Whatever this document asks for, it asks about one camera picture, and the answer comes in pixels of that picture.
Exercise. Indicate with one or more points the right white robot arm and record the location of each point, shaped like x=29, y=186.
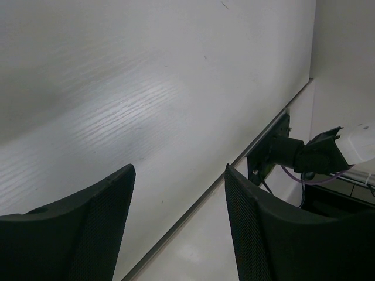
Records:
x=333, y=151

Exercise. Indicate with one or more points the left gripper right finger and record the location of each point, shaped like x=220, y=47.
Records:
x=274, y=240

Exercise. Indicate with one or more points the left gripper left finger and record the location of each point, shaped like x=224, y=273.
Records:
x=75, y=238

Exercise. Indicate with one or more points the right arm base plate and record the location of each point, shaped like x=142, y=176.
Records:
x=258, y=163

